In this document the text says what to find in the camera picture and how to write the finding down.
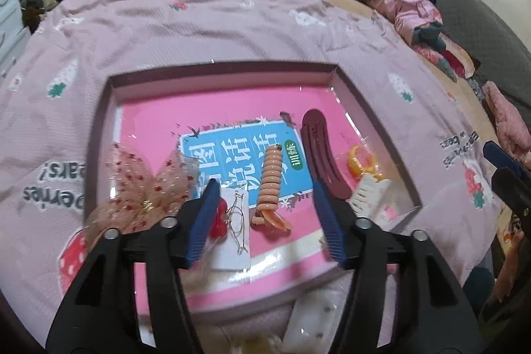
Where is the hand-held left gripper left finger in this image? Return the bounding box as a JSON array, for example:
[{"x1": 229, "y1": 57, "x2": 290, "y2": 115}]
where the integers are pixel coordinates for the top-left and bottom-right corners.
[{"x1": 45, "y1": 179, "x2": 221, "y2": 354}]

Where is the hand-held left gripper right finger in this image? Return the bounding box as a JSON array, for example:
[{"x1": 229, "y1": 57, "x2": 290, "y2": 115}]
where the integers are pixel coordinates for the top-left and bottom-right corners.
[{"x1": 311, "y1": 182, "x2": 485, "y2": 354}]

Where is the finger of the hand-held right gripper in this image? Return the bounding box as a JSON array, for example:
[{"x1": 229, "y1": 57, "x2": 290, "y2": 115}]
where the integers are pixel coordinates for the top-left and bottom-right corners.
[
  {"x1": 483, "y1": 140, "x2": 531, "y2": 174},
  {"x1": 492, "y1": 167, "x2": 531, "y2": 224}
]

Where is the white earring card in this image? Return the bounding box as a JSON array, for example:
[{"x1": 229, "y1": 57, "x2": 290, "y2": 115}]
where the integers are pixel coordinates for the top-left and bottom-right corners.
[{"x1": 207, "y1": 188, "x2": 252, "y2": 271}]

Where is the white claw hair clip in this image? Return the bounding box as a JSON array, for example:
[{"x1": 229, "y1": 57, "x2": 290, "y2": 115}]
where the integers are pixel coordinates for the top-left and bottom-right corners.
[{"x1": 350, "y1": 176, "x2": 393, "y2": 216}]

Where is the orange hair clip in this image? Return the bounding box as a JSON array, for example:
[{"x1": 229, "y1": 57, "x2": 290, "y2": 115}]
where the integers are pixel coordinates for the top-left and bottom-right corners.
[{"x1": 251, "y1": 211, "x2": 293, "y2": 243}]

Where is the beige dotted bow hair clip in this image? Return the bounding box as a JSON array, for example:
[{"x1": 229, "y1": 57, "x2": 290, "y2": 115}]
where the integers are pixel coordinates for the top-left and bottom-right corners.
[{"x1": 85, "y1": 142, "x2": 208, "y2": 239}]

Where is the peach spiral hair tie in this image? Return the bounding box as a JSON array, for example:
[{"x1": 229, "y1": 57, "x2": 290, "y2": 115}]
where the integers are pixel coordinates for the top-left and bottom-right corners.
[{"x1": 255, "y1": 144, "x2": 285, "y2": 214}]

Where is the brown banana hair clip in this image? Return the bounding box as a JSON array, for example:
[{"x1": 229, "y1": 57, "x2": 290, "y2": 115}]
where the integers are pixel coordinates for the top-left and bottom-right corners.
[{"x1": 299, "y1": 108, "x2": 352, "y2": 200}]

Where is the pink tray box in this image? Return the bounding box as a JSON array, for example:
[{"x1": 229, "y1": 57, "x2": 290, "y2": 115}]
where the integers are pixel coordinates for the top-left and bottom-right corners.
[{"x1": 85, "y1": 61, "x2": 423, "y2": 323}]

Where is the person's right hand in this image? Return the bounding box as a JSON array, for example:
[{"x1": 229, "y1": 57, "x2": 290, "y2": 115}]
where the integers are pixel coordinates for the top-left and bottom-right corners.
[{"x1": 495, "y1": 232, "x2": 531, "y2": 297}]

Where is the pink plush toy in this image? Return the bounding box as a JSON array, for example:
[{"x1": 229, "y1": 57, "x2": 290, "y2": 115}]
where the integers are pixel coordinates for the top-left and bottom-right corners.
[{"x1": 481, "y1": 80, "x2": 531, "y2": 160}]

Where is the clear plastic packet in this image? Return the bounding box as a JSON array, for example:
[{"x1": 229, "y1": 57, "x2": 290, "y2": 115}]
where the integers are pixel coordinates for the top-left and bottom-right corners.
[{"x1": 282, "y1": 288, "x2": 353, "y2": 354}]

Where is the grey padded headboard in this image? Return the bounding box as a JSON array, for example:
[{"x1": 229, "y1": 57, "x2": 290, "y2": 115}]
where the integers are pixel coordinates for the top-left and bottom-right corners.
[{"x1": 398, "y1": 0, "x2": 531, "y2": 118}]

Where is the purple printed blanket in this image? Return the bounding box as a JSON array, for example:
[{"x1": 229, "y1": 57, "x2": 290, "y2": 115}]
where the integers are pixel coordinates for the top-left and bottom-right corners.
[{"x1": 0, "y1": 0, "x2": 504, "y2": 354}]

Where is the dark clothes pile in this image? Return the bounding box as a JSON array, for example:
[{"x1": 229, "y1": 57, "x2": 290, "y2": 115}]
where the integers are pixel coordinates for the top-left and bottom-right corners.
[{"x1": 19, "y1": 0, "x2": 56, "y2": 33}]

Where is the white drawer cabinet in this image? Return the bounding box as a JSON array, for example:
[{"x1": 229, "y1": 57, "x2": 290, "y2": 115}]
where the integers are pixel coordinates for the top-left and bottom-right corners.
[{"x1": 0, "y1": 0, "x2": 32, "y2": 77}]

